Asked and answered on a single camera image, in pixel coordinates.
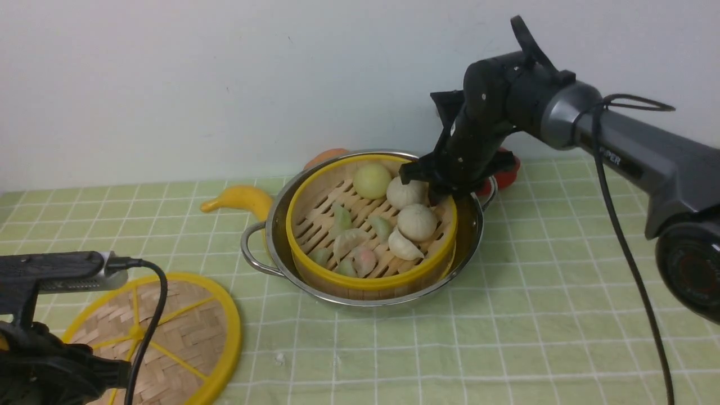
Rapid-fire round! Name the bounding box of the white bun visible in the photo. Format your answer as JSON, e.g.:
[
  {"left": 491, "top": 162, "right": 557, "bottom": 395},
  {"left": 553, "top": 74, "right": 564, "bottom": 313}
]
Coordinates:
[
  {"left": 386, "top": 176, "right": 427, "bottom": 210},
  {"left": 397, "top": 204, "right": 438, "bottom": 242}
]

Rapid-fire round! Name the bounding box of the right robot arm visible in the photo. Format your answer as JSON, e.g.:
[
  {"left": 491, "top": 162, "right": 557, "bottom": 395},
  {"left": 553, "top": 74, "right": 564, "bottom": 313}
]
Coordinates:
[{"left": 399, "top": 16, "right": 719, "bottom": 323}]

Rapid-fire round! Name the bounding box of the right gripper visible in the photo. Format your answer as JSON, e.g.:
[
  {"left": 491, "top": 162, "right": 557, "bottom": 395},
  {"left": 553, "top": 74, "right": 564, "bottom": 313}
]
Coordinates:
[{"left": 399, "top": 90, "right": 517, "bottom": 206}]

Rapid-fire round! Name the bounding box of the black camera cable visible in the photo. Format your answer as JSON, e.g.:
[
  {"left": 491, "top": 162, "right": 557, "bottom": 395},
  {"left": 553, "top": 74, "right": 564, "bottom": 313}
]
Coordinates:
[{"left": 107, "top": 256, "right": 169, "bottom": 405}]

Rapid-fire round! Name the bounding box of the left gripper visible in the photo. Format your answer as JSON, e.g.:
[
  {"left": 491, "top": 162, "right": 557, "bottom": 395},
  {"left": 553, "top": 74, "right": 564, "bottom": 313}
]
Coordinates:
[{"left": 0, "top": 281, "right": 131, "bottom": 405}]

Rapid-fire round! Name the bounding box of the green dumpling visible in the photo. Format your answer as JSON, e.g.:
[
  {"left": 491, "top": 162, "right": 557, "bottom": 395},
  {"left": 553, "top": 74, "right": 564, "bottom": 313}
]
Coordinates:
[
  {"left": 308, "top": 247, "right": 332, "bottom": 269},
  {"left": 368, "top": 215, "right": 394, "bottom": 244},
  {"left": 329, "top": 201, "right": 353, "bottom": 239}
]

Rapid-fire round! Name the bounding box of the yellow banana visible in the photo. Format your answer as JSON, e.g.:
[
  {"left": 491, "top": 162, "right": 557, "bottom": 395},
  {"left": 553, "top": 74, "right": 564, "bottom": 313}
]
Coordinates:
[{"left": 200, "top": 185, "right": 273, "bottom": 221}]

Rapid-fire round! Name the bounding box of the yellow woven bamboo steamer lid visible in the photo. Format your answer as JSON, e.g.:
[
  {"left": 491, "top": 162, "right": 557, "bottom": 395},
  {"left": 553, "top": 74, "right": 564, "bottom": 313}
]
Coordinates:
[{"left": 62, "top": 273, "right": 242, "bottom": 404}]

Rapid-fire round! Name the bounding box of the orange fruit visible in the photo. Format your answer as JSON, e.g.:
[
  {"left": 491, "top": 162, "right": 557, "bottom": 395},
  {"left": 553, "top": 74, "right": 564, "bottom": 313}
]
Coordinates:
[{"left": 303, "top": 148, "right": 350, "bottom": 171}]

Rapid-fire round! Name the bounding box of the pale dumpling centre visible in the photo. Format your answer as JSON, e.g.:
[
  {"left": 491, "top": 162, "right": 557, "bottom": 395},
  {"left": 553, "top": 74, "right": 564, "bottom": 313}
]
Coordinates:
[{"left": 332, "top": 228, "right": 370, "bottom": 264}]

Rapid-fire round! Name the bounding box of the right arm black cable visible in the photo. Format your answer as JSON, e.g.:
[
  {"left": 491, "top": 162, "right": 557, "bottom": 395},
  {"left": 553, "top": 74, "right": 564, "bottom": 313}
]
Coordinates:
[{"left": 573, "top": 93, "right": 676, "bottom": 405}]

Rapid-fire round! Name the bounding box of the green dumpling upper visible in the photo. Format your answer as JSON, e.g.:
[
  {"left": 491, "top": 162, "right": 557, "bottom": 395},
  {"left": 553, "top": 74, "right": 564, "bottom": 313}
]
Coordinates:
[{"left": 329, "top": 201, "right": 353, "bottom": 239}]

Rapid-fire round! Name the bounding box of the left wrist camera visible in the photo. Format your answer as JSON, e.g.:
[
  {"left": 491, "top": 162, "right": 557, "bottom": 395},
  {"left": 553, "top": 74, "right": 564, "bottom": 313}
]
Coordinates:
[{"left": 1, "top": 251, "right": 129, "bottom": 293}]

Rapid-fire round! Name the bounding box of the green dumpling lower left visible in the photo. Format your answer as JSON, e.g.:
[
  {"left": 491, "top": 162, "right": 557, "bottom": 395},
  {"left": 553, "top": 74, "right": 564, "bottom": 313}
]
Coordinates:
[{"left": 308, "top": 247, "right": 332, "bottom": 269}]

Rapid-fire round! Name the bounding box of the green tiled tablecloth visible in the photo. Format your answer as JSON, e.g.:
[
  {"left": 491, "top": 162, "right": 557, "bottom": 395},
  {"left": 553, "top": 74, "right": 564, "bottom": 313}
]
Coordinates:
[{"left": 0, "top": 147, "right": 720, "bottom": 405}]

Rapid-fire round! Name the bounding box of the pink dumpling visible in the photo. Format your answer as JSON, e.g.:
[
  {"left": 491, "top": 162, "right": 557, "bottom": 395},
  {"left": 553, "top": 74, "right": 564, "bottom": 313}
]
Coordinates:
[{"left": 350, "top": 246, "right": 377, "bottom": 278}]

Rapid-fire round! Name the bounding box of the yellow round bun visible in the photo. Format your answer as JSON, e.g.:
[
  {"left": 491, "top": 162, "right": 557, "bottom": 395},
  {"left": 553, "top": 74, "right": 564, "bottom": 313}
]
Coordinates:
[{"left": 353, "top": 163, "right": 393, "bottom": 200}]

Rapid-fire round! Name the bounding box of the white bun upper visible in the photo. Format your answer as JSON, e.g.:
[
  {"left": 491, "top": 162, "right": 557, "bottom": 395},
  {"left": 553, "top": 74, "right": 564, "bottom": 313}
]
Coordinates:
[{"left": 386, "top": 176, "right": 427, "bottom": 210}]

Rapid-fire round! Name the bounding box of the green dumpling centre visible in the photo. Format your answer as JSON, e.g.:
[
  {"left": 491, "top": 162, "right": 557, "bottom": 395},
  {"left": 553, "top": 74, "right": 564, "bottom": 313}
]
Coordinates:
[{"left": 368, "top": 215, "right": 394, "bottom": 244}]

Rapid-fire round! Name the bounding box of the white dumpling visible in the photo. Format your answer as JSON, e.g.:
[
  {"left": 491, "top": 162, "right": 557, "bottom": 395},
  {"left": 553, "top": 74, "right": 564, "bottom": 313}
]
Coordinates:
[{"left": 386, "top": 227, "right": 425, "bottom": 261}]

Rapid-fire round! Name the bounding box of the white bun middle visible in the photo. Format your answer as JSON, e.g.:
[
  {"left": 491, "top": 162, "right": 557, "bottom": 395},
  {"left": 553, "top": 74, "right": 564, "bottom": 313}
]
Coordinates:
[{"left": 397, "top": 204, "right": 438, "bottom": 242}]

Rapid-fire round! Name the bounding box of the yellow bamboo steamer basket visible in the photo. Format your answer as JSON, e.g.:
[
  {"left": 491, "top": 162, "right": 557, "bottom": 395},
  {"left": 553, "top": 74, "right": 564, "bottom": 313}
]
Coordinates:
[{"left": 285, "top": 153, "right": 458, "bottom": 300}]

